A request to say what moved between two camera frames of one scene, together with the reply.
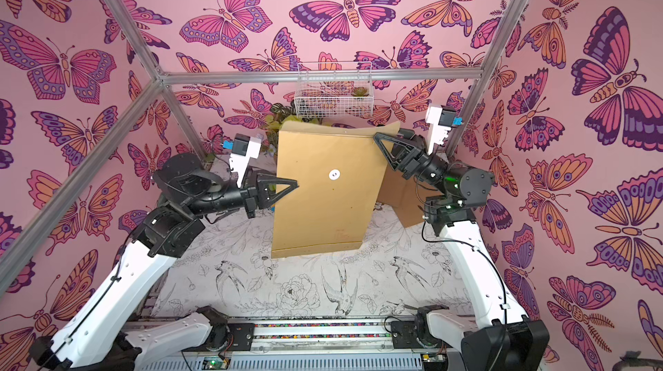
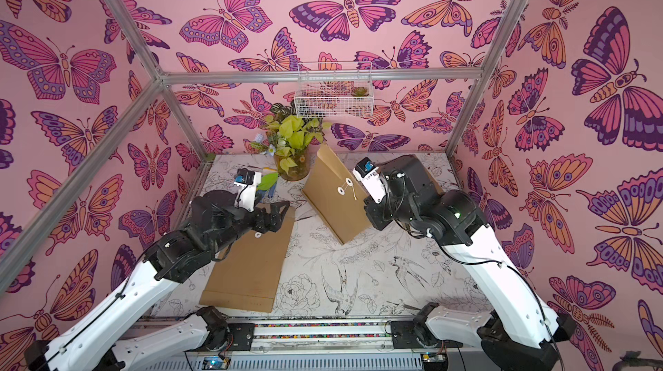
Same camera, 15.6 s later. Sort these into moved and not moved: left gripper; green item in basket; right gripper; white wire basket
Moved: right gripper; left gripper
Not moved: white wire basket; green item in basket
